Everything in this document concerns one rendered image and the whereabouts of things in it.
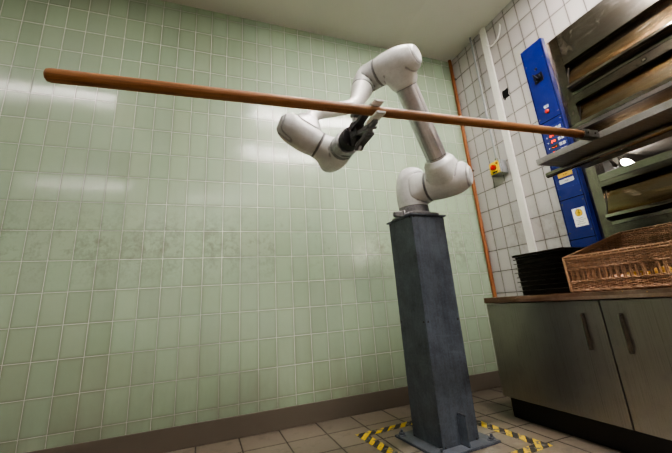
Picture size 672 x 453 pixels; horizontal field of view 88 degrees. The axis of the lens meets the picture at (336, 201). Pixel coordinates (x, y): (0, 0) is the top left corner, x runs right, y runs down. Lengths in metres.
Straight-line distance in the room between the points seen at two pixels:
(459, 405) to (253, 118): 1.94
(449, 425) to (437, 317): 0.43
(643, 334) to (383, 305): 1.27
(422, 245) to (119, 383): 1.57
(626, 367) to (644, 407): 0.13
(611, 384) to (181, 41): 2.84
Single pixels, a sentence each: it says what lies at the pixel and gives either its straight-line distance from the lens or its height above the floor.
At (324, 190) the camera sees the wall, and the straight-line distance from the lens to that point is 2.30.
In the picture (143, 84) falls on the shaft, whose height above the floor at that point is 1.11.
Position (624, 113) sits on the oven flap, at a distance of 2.23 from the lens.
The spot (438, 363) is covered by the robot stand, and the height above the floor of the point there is 0.33.
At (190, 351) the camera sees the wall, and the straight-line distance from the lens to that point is 2.07.
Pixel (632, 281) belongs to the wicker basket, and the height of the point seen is 0.61.
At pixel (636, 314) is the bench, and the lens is 1.69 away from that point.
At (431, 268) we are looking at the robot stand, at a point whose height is 0.73.
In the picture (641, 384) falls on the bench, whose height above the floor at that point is 0.26.
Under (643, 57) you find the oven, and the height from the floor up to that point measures 1.66.
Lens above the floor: 0.60
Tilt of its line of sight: 17 degrees up
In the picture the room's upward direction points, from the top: 4 degrees counter-clockwise
